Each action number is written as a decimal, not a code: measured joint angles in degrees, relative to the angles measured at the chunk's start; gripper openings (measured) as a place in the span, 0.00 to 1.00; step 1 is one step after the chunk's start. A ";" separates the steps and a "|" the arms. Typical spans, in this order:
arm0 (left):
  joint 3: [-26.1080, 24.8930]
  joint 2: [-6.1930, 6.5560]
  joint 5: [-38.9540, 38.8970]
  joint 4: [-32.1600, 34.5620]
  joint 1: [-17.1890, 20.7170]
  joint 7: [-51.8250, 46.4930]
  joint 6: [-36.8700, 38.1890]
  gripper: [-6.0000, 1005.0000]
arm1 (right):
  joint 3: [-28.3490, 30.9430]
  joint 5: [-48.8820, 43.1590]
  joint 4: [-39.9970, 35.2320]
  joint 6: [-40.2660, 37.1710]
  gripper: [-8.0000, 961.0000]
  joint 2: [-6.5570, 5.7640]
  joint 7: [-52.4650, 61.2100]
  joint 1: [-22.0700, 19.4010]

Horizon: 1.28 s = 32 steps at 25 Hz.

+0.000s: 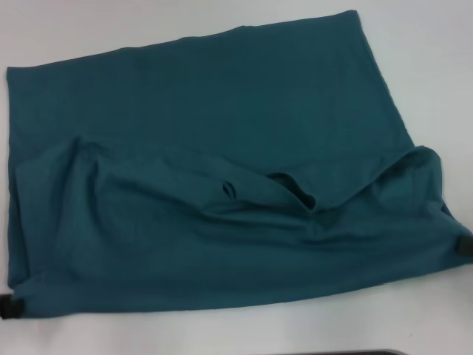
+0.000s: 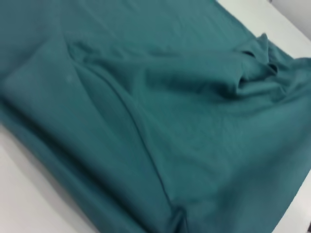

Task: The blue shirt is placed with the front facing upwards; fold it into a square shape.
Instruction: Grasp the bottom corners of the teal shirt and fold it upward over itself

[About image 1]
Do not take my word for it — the teal blue printed t-shirt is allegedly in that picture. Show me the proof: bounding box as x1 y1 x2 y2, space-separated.
5 9 473 311

